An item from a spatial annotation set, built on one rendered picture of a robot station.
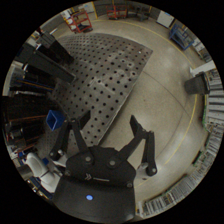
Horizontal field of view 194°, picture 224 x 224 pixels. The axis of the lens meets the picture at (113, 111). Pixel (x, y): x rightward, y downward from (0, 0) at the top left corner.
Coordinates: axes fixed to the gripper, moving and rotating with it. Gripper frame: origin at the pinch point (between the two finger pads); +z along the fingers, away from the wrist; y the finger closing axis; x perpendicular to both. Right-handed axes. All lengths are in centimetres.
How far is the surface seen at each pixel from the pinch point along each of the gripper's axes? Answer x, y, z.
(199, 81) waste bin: 69, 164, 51
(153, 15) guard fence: 629, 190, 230
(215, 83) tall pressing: 142, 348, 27
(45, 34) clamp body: 40, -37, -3
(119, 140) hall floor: -77, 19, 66
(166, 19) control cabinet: 533, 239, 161
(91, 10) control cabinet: 934, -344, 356
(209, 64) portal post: 157, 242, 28
